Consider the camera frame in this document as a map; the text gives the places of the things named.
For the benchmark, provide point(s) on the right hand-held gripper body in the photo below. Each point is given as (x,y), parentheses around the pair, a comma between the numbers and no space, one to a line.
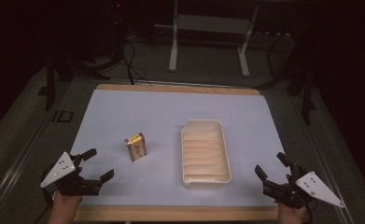
(304,188)

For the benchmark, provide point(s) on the yellow small box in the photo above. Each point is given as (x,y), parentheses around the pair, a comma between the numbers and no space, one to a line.
(135,146)

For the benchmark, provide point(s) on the white paper table cover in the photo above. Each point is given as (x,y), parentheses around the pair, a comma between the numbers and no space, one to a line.
(158,124)

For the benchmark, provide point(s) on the cream ridged plastic tray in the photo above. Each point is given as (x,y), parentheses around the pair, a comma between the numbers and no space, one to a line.
(205,154)

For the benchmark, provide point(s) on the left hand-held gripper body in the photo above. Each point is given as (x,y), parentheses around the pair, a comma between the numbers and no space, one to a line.
(65,174)

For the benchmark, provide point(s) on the person's left hand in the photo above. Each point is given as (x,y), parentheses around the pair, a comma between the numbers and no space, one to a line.
(65,203)

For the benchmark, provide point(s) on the dark metal stand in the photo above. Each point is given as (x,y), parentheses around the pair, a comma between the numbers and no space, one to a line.
(295,77)

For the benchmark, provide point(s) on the black tripod stand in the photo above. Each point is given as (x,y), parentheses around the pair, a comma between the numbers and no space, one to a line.
(77,53)

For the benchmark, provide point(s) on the white metal stand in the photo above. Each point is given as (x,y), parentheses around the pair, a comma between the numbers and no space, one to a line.
(210,34)

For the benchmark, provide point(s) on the person's right hand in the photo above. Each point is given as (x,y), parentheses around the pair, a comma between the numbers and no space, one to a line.
(290,213)

